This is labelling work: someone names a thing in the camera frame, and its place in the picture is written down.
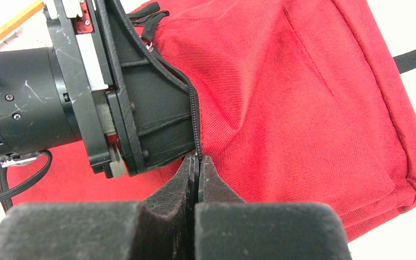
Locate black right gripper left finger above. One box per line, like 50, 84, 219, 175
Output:
144, 154, 197, 259

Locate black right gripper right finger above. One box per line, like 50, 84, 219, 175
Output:
198, 156, 245, 203

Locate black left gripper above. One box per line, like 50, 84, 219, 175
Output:
0, 1, 196, 178

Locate red student backpack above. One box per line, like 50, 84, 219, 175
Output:
0, 0, 416, 243

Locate orange wooden shelf rack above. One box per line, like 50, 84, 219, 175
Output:
0, 1, 44, 43

